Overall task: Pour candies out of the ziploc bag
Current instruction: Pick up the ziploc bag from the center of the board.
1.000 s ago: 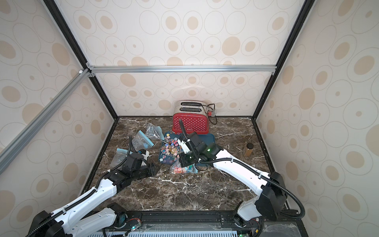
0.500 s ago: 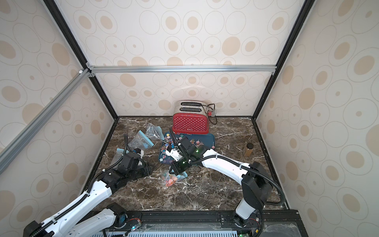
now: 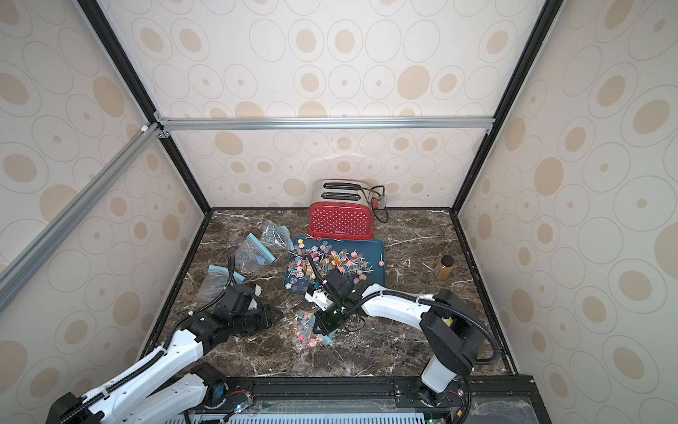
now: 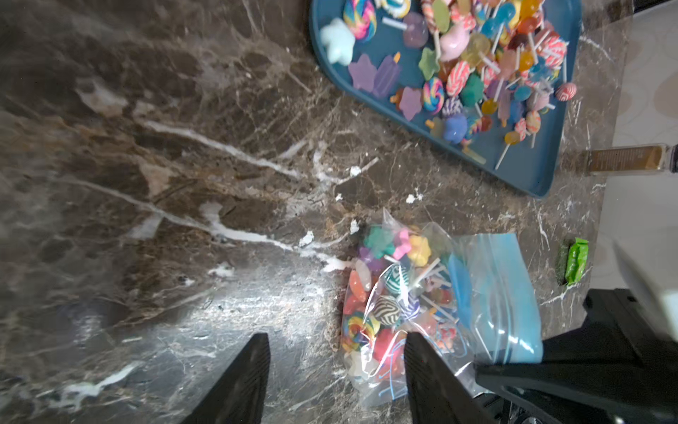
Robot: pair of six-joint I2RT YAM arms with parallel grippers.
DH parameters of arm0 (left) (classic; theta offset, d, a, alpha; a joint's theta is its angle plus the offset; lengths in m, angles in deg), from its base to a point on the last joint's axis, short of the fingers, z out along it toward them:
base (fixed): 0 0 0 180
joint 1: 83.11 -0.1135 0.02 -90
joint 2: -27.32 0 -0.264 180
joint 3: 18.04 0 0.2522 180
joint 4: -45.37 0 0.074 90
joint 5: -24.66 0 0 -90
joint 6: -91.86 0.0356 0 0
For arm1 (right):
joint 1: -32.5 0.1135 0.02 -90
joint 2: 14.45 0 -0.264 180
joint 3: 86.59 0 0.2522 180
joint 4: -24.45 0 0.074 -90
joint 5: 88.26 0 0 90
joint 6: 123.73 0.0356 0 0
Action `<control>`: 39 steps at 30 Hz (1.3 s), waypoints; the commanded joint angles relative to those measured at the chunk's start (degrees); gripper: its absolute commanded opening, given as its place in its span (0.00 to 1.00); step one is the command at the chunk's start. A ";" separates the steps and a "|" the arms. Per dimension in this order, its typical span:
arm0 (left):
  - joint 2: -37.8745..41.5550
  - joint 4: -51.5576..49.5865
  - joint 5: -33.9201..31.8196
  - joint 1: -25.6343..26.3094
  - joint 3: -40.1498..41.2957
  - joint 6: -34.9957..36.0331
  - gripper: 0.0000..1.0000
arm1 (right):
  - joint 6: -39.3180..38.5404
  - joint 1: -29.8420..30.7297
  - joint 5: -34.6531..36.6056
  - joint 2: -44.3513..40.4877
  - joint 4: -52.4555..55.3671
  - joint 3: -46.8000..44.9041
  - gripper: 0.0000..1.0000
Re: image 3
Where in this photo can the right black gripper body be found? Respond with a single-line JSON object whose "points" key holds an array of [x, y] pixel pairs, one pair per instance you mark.
{"points": [[328, 314]]}

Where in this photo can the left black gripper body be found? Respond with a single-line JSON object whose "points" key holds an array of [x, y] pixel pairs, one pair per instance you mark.
{"points": [[254, 320]]}

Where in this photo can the teal rectangular tray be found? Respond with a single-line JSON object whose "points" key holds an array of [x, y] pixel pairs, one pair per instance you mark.
{"points": [[373, 254]]}

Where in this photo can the candy ziploc bag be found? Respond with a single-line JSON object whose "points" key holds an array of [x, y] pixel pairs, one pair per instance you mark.
{"points": [[216, 281], [304, 336], [252, 255], [275, 237]]}

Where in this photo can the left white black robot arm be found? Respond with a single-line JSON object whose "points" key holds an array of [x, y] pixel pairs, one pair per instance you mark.
{"points": [[170, 380]]}

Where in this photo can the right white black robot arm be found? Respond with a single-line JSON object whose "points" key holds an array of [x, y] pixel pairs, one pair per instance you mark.
{"points": [[457, 337]]}

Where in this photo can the pile of loose candies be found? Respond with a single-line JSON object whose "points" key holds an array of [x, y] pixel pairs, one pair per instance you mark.
{"points": [[328, 259]]}

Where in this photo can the red polka dot toaster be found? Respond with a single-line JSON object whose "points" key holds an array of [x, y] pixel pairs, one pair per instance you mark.
{"points": [[340, 209]]}

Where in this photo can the brown bottle black cap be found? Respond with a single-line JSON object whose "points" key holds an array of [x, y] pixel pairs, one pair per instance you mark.
{"points": [[444, 268]]}

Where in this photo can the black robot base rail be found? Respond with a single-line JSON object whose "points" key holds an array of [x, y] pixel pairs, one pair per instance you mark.
{"points": [[318, 392]]}

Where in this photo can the horizontal aluminium frame bar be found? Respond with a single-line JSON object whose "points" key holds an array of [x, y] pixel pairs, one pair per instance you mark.
{"points": [[315, 124]]}

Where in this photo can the left slanted aluminium frame bar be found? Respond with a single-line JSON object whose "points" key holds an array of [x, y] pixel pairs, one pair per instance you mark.
{"points": [[31, 259]]}

